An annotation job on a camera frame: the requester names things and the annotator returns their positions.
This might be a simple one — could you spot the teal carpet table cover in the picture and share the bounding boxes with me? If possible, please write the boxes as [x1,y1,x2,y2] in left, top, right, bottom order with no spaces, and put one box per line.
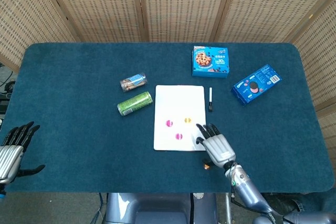
[0,42,335,194]

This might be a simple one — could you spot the dark blue Oreo box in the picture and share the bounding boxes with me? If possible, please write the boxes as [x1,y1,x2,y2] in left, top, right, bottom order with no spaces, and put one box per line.
[230,63,284,107]

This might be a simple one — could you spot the white metal table leg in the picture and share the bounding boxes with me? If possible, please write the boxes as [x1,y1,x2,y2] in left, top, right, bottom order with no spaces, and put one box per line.
[225,193,233,224]

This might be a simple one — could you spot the green drink can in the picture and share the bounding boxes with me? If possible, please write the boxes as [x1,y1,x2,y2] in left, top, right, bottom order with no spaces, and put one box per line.
[117,91,154,116]

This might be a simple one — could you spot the light blue cookie box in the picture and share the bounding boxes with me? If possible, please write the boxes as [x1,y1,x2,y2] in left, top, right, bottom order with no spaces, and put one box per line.
[192,45,229,79]

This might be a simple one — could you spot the clear plastic jar with sticks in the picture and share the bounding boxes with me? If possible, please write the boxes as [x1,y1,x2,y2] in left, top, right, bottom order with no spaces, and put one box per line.
[119,72,148,93]

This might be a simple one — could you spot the woven bamboo folding screen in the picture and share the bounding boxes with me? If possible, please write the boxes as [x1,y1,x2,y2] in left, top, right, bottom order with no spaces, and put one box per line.
[0,0,336,172]

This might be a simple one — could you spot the white board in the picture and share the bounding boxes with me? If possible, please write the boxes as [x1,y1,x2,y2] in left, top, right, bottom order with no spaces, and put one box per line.
[153,84,208,152]

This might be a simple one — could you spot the blue-grey robot torso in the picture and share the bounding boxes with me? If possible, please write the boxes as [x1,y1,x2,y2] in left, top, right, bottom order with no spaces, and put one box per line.
[104,193,218,224]

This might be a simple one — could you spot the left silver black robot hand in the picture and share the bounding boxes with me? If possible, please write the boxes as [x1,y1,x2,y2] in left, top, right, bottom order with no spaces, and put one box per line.
[0,121,46,187]

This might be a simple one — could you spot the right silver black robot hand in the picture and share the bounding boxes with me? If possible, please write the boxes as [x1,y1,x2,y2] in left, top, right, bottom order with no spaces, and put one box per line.
[195,123,237,169]

